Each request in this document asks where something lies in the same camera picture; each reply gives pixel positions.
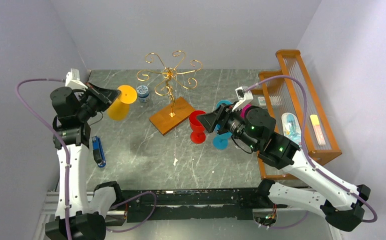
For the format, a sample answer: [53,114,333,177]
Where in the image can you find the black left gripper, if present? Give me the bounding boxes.
[78,82,122,121]

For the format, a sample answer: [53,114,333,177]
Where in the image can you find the yellow wine glass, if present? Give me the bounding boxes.
[107,85,137,121]

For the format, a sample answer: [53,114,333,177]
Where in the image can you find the red wine glass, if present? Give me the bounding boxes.
[189,110,206,144]

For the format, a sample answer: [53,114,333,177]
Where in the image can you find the dark blue wine glass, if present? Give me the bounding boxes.
[212,131,232,150]

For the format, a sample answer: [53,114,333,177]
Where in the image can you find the light blue wine glass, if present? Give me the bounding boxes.
[215,100,232,109]

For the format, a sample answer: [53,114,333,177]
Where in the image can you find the pink wine glass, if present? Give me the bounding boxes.
[240,104,252,118]

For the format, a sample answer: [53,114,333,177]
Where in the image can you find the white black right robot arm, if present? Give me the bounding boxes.
[196,103,370,232]

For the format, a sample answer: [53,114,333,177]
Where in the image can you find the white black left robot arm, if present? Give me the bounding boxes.
[45,83,124,240]

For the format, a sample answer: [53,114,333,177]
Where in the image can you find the wooden rack base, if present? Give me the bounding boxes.
[149,97,195,136]

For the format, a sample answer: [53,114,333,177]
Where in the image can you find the blue cleaning gel jar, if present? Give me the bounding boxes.
[136,85,150,103]

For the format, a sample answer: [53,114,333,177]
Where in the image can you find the small white box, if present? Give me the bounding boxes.
[258,96,267,109]

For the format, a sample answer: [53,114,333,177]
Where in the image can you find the blue clip tool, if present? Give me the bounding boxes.
[92,136,106,168]

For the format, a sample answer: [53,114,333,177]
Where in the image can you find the blue blister pack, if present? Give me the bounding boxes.
[281,112,302,148]

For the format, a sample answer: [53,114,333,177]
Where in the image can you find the wooden tiered shelf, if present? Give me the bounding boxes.
[252,49,342,166]

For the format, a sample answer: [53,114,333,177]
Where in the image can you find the yellow orange marker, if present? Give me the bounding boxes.
[309,114,326,146]

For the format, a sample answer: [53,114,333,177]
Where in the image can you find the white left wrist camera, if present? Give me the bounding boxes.
[65,68,87,91]

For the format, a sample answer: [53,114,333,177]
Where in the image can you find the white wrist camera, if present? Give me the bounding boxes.
[65,68,87,91]
[232,86,253,112]

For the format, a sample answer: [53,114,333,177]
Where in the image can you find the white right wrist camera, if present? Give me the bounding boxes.
[232,86,253,112]

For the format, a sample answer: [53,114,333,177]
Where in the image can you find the gold wire glass rack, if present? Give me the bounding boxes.
[136,50,203,106]

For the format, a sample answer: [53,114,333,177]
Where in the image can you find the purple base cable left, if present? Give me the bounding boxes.
[106,191,158,233]

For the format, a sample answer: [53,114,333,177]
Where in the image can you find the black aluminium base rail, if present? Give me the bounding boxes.
[106,187,274,226]

